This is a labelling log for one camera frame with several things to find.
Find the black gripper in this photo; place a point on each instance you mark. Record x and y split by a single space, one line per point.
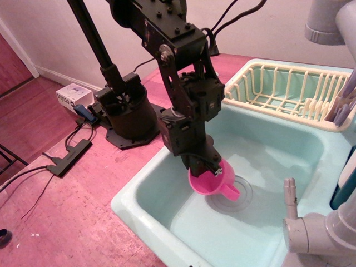
188 139

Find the pink plastic cup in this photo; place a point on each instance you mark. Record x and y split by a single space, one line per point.
209 184

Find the teal toy sink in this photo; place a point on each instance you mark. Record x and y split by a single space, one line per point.
184 228

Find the cream dish rack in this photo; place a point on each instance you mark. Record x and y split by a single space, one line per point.
305 94

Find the grey toy faucet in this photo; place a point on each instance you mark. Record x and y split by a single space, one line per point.
314 233

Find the blue clamp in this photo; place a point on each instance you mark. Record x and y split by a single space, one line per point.
83 112

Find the teal and white bottle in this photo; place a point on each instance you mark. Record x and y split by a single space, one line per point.
346 184

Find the black USB hub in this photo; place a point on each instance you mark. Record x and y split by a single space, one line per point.
62 165

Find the lavender utensils in rack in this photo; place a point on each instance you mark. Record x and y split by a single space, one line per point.
346 102

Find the white cardboard box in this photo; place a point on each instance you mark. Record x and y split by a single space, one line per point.
73 94

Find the black tape roll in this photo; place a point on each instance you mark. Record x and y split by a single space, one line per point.
6 237

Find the black metal chair frame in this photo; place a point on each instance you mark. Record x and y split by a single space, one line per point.
11 158

